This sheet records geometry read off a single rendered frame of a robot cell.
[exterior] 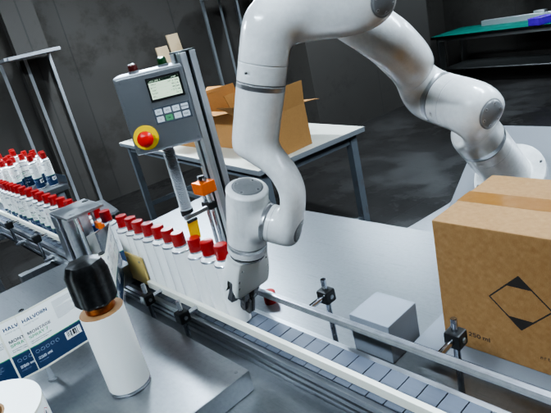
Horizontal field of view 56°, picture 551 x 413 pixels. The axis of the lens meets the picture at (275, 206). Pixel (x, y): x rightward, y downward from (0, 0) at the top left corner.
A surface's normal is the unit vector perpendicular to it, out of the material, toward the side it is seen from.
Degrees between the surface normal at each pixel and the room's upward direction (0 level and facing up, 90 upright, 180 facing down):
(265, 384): 0
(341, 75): 90
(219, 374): 0
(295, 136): 91
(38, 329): 90
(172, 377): 0
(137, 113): 90
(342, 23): 110
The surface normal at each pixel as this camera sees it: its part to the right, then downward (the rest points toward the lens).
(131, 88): 0.15, 0.32
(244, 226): -0.23, 0.55
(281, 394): -0.22, -0.91
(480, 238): -0.72, 0.39
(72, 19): 0.58, 0.17
